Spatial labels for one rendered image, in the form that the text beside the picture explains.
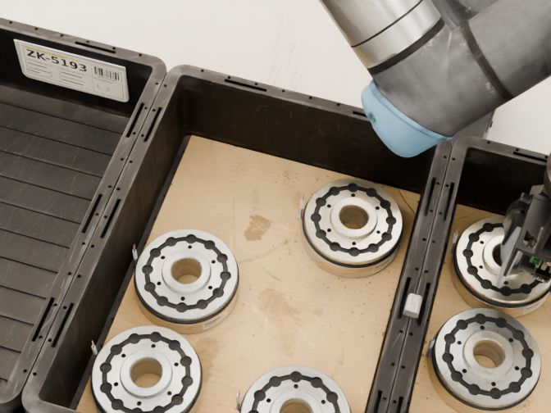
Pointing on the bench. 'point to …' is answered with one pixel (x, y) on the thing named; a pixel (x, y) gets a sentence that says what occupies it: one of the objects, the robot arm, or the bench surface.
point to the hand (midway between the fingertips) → (536, 271)
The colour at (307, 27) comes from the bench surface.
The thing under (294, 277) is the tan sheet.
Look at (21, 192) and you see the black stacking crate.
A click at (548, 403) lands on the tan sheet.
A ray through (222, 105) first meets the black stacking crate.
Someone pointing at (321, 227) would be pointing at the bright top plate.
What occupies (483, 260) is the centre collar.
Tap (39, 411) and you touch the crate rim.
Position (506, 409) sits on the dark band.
